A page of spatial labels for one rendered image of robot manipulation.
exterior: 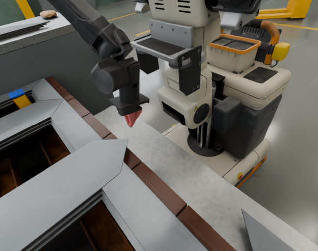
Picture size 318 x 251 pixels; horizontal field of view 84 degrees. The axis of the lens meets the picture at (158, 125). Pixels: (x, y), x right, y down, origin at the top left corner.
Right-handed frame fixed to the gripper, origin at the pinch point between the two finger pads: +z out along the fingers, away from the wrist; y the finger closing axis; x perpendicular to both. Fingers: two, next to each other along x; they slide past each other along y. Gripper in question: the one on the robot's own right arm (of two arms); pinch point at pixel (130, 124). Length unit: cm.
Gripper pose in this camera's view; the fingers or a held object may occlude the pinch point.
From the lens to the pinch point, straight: 57.2
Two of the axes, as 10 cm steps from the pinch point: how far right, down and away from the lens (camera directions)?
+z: -0.7, 8.2, 5.7
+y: 7.5, -3.3, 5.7
